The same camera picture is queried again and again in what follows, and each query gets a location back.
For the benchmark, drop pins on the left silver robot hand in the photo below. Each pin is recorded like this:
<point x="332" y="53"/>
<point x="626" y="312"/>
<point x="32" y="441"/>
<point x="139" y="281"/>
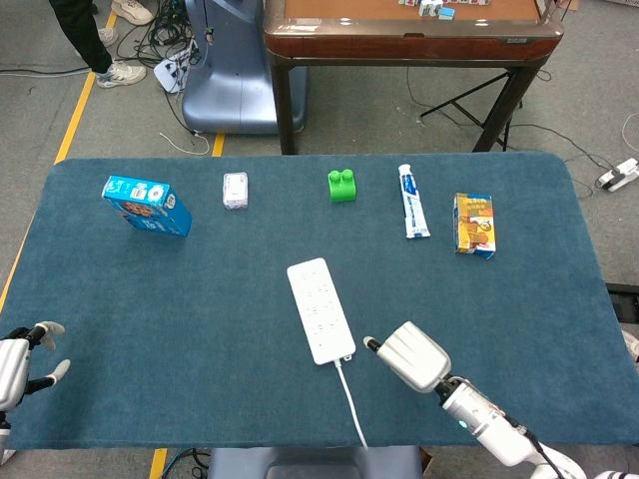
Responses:
<point x="12" y="359"/>

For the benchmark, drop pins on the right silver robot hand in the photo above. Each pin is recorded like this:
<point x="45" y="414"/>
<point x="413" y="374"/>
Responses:
<point x="414" y="356"/>

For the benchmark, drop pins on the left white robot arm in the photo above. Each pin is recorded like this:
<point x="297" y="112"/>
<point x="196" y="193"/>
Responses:
<point x="4" y="431"/>

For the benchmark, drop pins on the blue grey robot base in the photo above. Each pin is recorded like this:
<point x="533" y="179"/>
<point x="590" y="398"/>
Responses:
<point x="234" y="70"/>

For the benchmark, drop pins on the white floor power strip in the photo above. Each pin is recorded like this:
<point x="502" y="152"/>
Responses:
<point x="619" y="174"/>

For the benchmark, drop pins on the blue table cloth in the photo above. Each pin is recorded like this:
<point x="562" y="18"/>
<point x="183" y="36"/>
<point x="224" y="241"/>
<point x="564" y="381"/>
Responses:
<point x="309" y="299"/>

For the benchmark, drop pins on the grey robot body base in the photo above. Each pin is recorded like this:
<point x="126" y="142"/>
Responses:
<point x="314" y="463"/>

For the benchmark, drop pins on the white blue toothpaste tube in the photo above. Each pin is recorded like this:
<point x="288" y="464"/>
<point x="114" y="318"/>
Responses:
<point x="412" y="202"/>

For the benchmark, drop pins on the green toy building block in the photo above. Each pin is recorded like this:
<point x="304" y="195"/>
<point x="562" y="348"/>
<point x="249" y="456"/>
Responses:
<point x="342" y="186"/>

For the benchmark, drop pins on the blue cookie box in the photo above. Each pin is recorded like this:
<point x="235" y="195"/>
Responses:
<point x="148" y="205"/>

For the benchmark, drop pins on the white tissue pack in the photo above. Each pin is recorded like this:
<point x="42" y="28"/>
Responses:
<point x="235" y="190"/>

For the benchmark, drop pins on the brown mahjong table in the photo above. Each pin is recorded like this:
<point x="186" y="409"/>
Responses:
<point x="414" y="45"/>

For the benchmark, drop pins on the white extension socket with plugs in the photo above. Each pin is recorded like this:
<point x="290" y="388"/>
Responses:
<point x="172" y="72"/>

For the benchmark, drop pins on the person's legs and shoes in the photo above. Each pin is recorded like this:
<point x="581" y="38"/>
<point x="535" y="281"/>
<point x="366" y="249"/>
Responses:
<point x="102" y="42"/>

